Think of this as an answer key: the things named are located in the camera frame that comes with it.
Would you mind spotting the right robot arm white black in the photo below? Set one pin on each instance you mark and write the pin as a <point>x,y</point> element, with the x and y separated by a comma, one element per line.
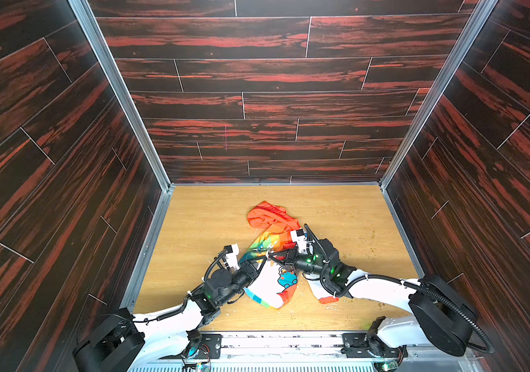
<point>437,315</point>

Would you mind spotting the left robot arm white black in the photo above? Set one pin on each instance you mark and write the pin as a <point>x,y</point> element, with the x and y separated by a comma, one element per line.
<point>123,340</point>

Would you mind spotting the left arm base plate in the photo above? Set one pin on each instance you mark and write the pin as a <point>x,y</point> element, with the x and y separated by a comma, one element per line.
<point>203,347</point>

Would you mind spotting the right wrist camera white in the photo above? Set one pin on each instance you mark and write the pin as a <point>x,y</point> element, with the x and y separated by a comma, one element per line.
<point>300,237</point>

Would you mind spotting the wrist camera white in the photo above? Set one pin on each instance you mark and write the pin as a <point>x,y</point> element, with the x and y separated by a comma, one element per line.
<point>231,257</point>
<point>300,237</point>

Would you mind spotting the colourful rainbow kids jacket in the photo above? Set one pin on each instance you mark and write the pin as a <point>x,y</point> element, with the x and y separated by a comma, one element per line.
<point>275,287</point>

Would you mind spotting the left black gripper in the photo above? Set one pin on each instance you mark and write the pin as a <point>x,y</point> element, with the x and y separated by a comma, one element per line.
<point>251,267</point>

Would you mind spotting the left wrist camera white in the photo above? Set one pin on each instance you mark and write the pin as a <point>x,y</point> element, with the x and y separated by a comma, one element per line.
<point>231,257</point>

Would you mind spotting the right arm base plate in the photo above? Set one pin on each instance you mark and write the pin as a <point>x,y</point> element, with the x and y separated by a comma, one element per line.
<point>369,344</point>

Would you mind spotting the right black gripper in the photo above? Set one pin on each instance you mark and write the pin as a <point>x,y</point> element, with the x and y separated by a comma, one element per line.
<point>288,260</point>

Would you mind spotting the aluminium front rail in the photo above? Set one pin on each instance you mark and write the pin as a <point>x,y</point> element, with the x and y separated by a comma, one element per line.
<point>307,351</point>

